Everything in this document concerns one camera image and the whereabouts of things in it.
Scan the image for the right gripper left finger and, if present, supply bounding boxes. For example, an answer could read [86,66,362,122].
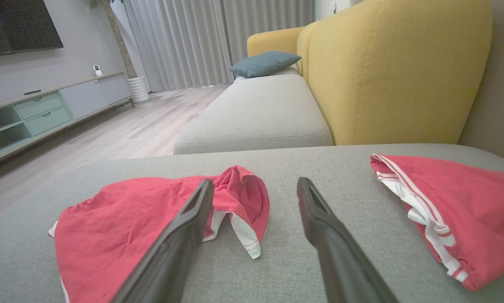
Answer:
[111,179,215,303]

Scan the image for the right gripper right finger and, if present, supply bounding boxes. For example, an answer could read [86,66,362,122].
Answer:
[297,177,400,303]

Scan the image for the red shorts with white hem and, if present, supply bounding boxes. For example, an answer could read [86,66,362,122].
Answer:
[48,165,271,303]

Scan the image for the red Bulls 23 jersey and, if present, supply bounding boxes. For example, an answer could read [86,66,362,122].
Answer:
[370,154,504,292]

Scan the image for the large grey sofa seat cushion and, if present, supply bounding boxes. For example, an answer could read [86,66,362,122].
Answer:
[0,143,504,303]

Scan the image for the white ribbed plant pot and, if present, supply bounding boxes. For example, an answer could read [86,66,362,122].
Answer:
[127,75,151,104]

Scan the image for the grey and mint TV cabinet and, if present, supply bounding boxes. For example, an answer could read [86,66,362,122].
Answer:
[0,71,135,169]

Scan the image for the yellow sofa backrest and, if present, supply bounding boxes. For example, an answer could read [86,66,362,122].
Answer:
[296,0,493,146]

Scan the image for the light grey sheer curtain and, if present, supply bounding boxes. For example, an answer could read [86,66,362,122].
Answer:
[111,0,235,93]

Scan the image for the blue-grey throw pillow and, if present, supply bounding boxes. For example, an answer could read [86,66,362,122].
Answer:
[229,51,302,79]

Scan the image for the indoor tree with brown trunk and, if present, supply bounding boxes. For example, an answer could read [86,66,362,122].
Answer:
[88,0,138,79]

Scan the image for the yellow sofa armrest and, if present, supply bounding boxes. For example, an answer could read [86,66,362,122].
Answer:
[247,27,305,78]

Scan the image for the grey sofa backrest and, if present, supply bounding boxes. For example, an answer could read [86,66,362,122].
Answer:
[458,0,504,167]

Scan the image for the grey pleated curtain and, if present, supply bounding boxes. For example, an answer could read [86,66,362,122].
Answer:
[220,0,316,64]

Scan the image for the black flat television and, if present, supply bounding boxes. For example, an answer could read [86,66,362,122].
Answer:
[0,0,64,57]

